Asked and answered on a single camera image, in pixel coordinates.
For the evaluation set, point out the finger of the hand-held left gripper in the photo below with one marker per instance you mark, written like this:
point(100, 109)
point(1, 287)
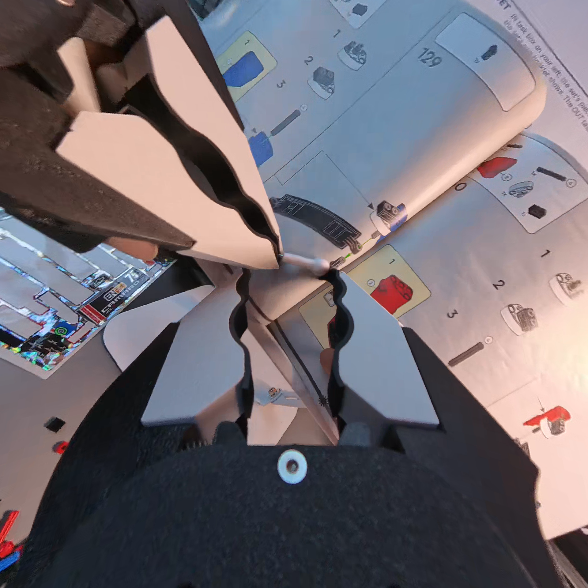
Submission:
point(193, 82)
point(138, 183)

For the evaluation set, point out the printed task sheet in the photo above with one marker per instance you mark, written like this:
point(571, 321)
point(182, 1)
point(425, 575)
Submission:
point(565, 55)

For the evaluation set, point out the pile of small lego pieces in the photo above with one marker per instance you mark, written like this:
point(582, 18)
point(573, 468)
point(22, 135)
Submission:
point(8, 549)

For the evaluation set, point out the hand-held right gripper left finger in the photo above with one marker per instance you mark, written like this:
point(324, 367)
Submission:
point(197, 367)

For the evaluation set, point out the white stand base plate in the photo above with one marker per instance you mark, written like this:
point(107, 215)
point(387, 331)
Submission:
point(138, 330)

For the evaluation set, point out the person's left hand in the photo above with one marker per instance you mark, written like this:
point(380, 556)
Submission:
point(135, 249)

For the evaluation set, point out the person's right hand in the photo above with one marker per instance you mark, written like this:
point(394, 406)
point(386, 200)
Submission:
point(327, 360)

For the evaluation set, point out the lego instruction booklet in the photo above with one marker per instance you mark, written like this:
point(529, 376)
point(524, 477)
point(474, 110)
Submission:
point(413, 138)

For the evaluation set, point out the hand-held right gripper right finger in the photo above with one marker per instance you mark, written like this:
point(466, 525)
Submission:
point(386, 372)

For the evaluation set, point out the holographic sticker sheet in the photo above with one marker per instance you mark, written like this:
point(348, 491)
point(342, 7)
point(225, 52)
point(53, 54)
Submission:
point(55, 298)

